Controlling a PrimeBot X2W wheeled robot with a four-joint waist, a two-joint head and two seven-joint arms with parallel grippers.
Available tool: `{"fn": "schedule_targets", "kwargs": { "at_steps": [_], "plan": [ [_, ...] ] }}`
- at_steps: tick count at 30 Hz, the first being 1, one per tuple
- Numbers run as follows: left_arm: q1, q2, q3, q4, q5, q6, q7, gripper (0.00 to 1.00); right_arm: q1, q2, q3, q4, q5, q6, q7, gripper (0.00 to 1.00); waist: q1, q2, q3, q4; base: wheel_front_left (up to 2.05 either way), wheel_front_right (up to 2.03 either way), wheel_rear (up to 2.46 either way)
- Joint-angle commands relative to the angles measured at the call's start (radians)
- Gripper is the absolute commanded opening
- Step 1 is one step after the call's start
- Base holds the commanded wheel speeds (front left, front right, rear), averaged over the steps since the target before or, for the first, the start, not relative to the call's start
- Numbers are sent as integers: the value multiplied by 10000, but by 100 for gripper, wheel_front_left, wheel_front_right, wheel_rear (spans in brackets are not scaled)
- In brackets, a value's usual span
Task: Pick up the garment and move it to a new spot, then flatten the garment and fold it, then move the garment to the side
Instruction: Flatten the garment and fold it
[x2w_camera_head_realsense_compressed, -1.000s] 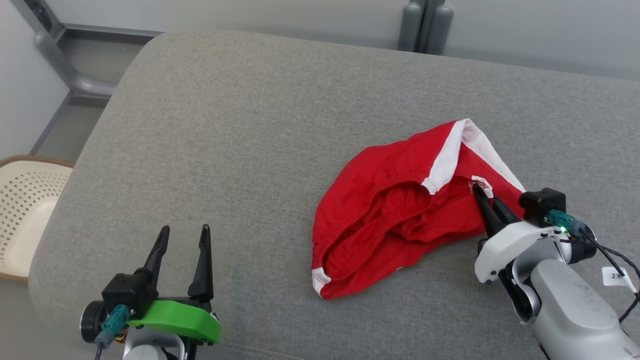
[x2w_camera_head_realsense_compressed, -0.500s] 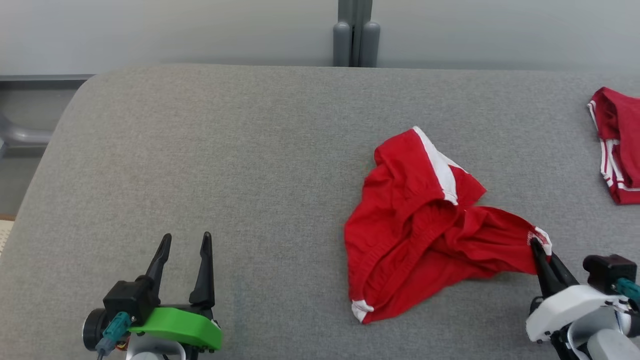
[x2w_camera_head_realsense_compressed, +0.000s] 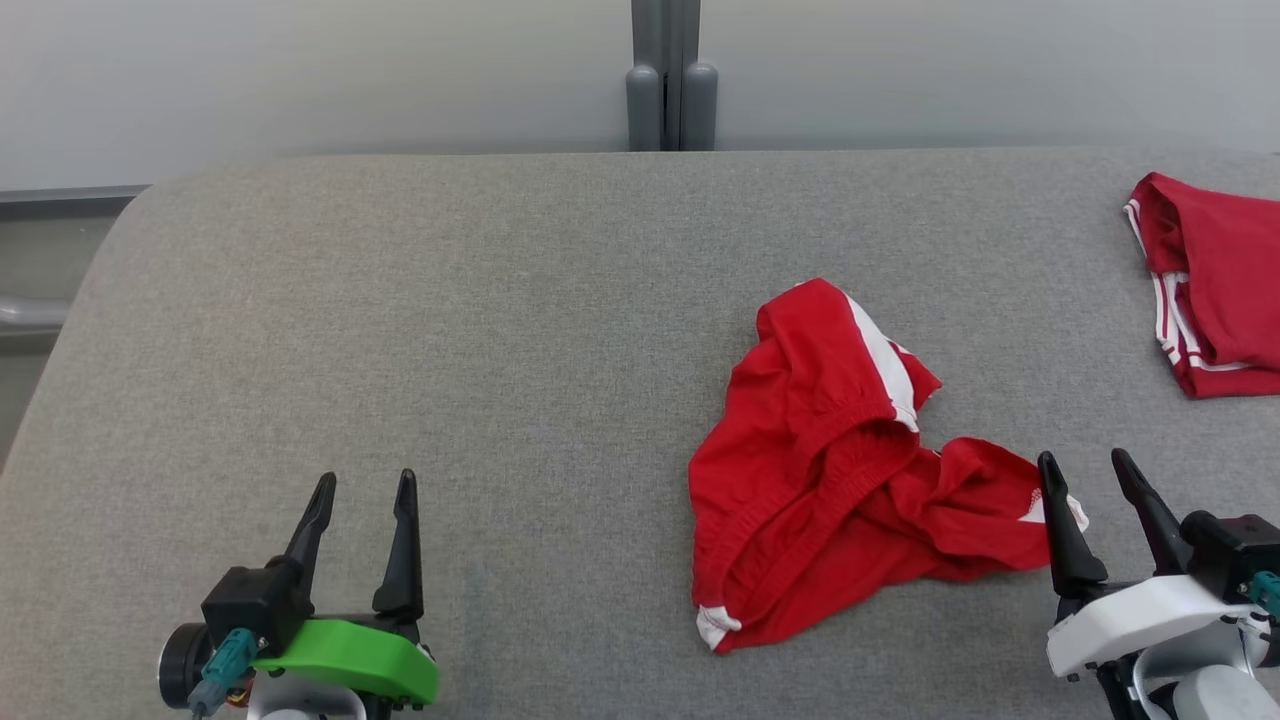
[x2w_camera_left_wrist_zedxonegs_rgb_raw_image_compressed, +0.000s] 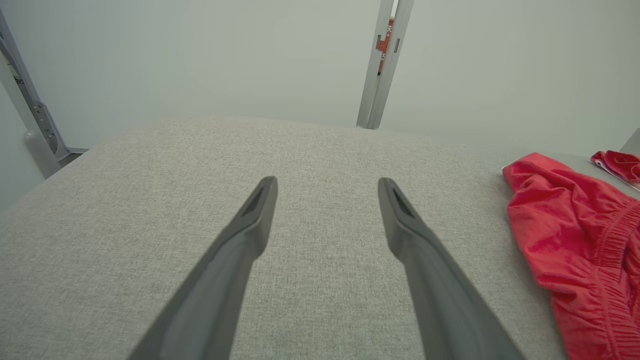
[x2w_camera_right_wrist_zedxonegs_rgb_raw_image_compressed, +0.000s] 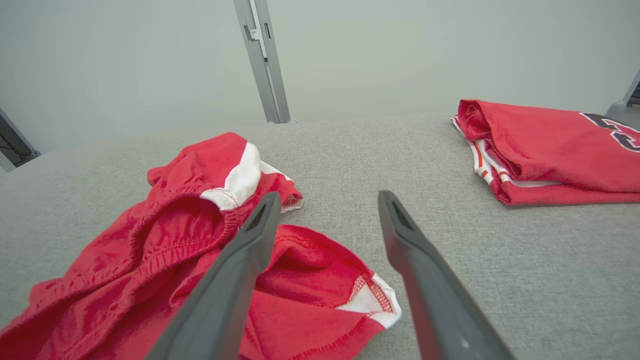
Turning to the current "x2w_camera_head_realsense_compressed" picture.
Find red and white jersey shirt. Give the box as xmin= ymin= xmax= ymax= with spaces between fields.
xmin=1124 ymin=171 xmax=1280 ymax=400

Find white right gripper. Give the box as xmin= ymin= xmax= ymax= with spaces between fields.
xmin=1036 ymin=448 xmax=1272 ymax=682

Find red and white shorts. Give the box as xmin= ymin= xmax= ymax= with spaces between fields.
xmin=687 ymin=277 xmax=1090 ymax=656

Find dark grey wall base rail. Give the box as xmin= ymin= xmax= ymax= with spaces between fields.
xmin=0 ymin=184 xmax=151 ymax=221

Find grey metal tube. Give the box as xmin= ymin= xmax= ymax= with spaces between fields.
xmin=0 ymin=294 xmax=73 ymax=332

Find teal plug left camera cable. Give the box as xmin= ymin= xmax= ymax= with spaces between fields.
xmin=187 ymin=628 xmax=260 ymax=720

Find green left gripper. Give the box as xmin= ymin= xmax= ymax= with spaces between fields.
xmin=251 ymin=469 xmax=440 ymax=707

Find grey wall post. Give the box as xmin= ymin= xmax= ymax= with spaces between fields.
xmin=626 ymin=0 xmax=720 ymax=152

